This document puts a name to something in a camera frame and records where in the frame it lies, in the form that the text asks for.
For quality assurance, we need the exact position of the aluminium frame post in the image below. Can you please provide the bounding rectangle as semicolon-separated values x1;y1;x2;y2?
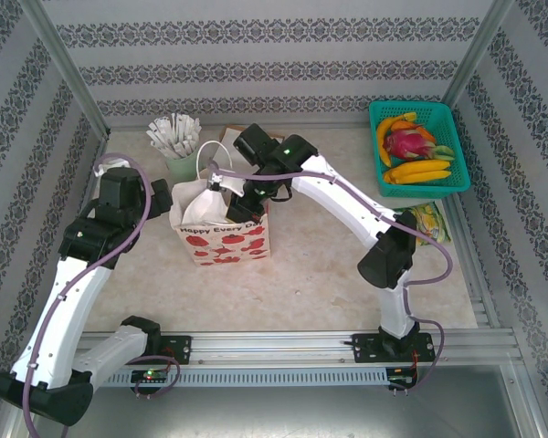
20;0;111;138
440;0;517;106

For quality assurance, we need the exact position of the pink dragon fruit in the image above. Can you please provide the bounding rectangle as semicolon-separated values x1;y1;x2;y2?
382;127;457;162

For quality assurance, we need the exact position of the curved yellow banana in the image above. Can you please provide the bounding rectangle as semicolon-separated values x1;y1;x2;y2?
376;117;407;168

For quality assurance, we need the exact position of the grey slotted cable duct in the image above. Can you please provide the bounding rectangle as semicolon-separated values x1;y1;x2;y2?
93;368;389;388

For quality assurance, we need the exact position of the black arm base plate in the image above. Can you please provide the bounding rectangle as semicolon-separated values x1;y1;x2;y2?
157;335;193;366
351;332;437;364

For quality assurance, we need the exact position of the teal plastic basket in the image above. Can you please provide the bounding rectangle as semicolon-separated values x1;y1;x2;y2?
368;99;472;198

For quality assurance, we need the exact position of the bundle of white wrapped straws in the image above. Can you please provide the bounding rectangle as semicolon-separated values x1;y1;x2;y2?
146;113;203;159

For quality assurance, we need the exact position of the aluminium side rail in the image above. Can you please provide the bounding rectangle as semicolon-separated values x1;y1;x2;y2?
442;193;503;330
90;134;113;165

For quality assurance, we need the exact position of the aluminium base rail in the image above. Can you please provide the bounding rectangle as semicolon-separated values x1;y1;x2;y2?
79;331;517;366

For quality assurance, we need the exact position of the green yellow snack packet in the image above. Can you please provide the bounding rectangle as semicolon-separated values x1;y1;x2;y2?
392;202;453;247

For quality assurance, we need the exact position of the orange toy fruit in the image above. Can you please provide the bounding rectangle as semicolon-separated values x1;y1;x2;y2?
391;119;437;142

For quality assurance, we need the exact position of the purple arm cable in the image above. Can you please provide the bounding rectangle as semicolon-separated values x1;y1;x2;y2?
207;167;454;396
23;153;182;438

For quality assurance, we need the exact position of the mint green straw holder cup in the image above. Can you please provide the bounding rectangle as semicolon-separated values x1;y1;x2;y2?
163;148;198;182

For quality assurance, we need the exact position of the small circuit board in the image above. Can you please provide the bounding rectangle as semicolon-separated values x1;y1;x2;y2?
132;369;169;383
389;367;419;387

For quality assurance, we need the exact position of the white paper napkin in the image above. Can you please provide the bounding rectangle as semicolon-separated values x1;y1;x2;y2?
182;189;233;227

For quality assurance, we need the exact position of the stack of white napkins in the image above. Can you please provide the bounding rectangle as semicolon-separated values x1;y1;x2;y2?
222;126;248;148

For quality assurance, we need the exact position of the white red printed paper bag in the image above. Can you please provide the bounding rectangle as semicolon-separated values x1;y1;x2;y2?
169;140;274;268

